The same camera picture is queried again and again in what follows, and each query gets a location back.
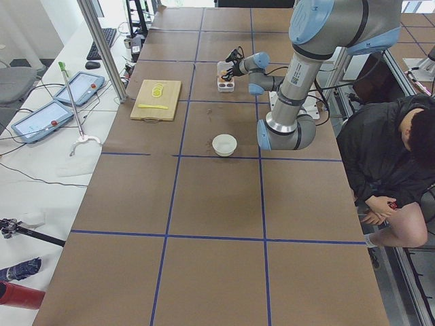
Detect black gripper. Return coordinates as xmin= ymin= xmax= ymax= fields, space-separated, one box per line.
xmin=220 ymin=62 xmax=242 ymax=83

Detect clear plastic egg box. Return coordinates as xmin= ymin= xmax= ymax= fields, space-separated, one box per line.
xmin=217 ymin=61 xmax=234 ymax=92

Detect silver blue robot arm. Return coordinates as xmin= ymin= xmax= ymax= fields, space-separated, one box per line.
xmin=218 ymin=1 xmax=402 ymax=150

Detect wooden cutting board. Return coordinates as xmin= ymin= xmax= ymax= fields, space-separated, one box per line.
xmin=130 ymin=79 xmax=181 ymax=121

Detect white ceramic bowl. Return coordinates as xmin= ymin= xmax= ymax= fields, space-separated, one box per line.
xmin=212 ymin=134 xmax=237 ymax=157

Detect yellow lemon slices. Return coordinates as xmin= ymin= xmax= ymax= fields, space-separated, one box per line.
xmin=152 ymin=83 xmax=164 ymax=98

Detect yellow plastic knife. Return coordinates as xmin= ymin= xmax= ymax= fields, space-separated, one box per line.
xmin=137 ymin=104 xmax=169 ymax=109

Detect black keyboard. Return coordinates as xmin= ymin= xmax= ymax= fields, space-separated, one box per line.
xmin=86 ymin=27 xmax=118 ymax=61

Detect black computer mouse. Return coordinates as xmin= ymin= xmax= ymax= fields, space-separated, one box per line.
xmin=85 ymin=60 xmax=101 ymax=70

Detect far blue teach pendant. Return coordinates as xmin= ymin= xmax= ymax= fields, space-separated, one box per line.
xmin=69 ymin=71 xmax=105 ymax=107

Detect blue teach pendant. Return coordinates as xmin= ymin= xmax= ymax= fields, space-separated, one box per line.
xmin=12 ymin=100 xmax=73 ymax=143
xmin=69 ymin=71 xmax=105 ymax=107

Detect silver reacher grabber tool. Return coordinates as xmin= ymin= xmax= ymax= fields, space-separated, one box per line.
xmin=58 ymin=61 xmax=103 ymax=157

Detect person in black jacket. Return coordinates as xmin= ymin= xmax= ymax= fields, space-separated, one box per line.
xmin=336 ymin=94 xmax=434 ymax=251

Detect near blue teach pendant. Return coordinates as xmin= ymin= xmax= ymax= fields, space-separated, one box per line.
xmin=12 ymin=100 xmax=73 ymax=143

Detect grey office chair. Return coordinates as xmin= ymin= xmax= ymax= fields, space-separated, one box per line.
xmin=1 ymin=67 xmax=37 ymax=105

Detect black tripod leg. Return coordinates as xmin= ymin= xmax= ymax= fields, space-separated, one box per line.
xmin=1 ymin=219 xmax=65 ymax=247

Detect folded dark blue umbrella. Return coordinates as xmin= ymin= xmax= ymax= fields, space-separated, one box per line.
xmin=1 ymin=257 xmax=41 ymax=282

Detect red cylinder bottle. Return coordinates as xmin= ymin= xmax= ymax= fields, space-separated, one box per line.
xmin=1 ymin=281 xmax=46 ymax=310

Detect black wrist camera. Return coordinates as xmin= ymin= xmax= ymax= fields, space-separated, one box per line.
xmin=225 ymin=46 xmax=245 ymax=65

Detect aluminium frame post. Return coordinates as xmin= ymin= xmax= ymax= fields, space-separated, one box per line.
xmin=77 ymin=0 xmax=127 ymax=103

